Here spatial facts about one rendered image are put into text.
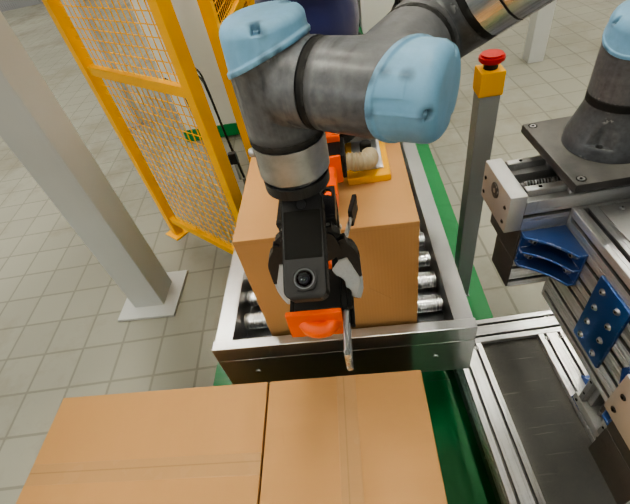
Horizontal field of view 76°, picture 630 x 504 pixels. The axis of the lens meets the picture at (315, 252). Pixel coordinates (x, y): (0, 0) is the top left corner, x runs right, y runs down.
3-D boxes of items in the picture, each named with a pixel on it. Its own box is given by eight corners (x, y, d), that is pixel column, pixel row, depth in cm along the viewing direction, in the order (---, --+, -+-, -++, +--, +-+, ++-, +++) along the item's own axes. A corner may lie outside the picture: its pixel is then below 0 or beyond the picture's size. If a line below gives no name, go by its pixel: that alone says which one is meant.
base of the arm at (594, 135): (624, 115, 81) (644, 65, 75) (676, 155, 71) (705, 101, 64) (547, 128, 83) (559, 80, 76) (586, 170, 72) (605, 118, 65)
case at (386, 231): (287, 208, 158) (260, 112, 130) (391, 196, 153) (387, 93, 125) (274, 342, 116) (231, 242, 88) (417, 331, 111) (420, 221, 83)
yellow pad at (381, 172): (343, 116, 119) (341, 100, 115) (377, 111, 118) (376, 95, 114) (348, 186, 95) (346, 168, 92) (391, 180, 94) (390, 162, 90)
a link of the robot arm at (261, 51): (278, 30, 28) (190, 29, 32) (306, 163, 36) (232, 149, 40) (331, -7, 33) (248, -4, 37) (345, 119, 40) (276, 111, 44)
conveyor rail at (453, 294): (371, 61, 282) (370, 32, 268) (379, 60, 281) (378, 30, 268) (449, 359, 119) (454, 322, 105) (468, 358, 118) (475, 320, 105)
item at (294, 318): (295, 290, 62) (288, 268, 58) (343, 285, 61) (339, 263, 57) (292, 338, 56) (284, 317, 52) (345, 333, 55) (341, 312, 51)
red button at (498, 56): (474, 65, 117) (475, 50, 114) (499, 61, 116) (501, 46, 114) (481, 74, 112) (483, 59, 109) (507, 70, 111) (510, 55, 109)
